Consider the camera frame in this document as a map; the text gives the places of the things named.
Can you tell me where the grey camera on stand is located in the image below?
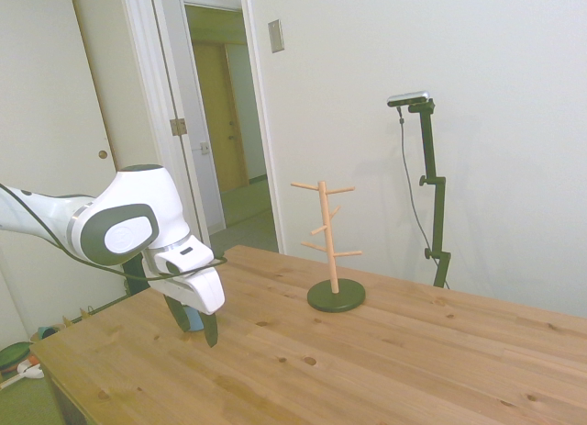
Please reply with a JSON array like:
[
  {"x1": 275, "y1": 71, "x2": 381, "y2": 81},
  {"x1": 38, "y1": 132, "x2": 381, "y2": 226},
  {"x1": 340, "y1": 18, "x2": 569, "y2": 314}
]
[{"x1": 387, "y1": 90, "x2": 432, "y2": 108}]

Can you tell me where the green bowl on floor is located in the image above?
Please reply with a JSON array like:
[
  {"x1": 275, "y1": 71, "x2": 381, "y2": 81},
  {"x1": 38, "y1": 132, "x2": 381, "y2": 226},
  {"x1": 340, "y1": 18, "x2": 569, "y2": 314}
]
[{"x1": 0, "y1": 341, "x2": 31, "y2": 375}]

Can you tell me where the blue enamel mug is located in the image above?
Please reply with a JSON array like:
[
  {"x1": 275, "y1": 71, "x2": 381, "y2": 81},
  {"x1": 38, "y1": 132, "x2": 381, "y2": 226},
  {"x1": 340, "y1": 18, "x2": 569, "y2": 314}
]
[{"x1": 182, "y1": 304, "x2": 206, "y2": 333}]

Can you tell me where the wooden mug tree black base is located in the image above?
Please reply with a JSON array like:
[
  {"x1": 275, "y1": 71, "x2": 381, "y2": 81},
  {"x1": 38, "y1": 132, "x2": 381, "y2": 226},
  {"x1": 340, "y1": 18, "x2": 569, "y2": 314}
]
[{"x1": 290, "y1": 180, "x2": 367, "y2": 314}]

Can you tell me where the white and orange floor tool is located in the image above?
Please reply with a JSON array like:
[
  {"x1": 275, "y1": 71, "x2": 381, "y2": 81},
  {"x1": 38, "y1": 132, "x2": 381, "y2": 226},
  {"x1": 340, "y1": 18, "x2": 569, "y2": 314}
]
[{"x1": 0, "y1": 358, "x2": 46, "y2": 390}]

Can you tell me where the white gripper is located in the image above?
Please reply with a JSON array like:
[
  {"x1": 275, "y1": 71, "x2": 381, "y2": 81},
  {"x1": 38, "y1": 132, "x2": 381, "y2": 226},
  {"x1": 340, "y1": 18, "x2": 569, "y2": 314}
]
[{"x1": 160, "y1": 266, "x2": 227, "y2": 349}]

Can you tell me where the metal wall switch plate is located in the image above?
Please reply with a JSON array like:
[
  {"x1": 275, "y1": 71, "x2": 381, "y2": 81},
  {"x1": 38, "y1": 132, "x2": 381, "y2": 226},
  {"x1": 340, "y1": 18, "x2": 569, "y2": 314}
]
[{"x1": 267, "y1": 18, "x2": 285, "y2": 54}]

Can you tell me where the white open door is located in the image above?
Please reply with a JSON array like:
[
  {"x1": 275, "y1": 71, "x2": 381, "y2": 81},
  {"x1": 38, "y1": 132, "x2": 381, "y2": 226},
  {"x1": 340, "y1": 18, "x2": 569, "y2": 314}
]
[{"x1": 149, "y1": 0, "x2": 228, "y2": 237}]

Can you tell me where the black jointed camera stand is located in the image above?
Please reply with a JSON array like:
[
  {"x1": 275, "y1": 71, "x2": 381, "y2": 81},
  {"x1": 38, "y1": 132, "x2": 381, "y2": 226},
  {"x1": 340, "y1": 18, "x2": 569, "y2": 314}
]
[{"x1": 406, "y1": 98, "x2": 452, "y2": 289}]

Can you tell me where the wooden hallway door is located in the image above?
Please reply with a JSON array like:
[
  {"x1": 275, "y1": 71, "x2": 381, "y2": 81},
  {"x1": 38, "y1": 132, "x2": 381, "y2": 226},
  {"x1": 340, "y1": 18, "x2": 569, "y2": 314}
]
[{"x1": 192, "y1": 41, "x2": 251, "y2": 196}]

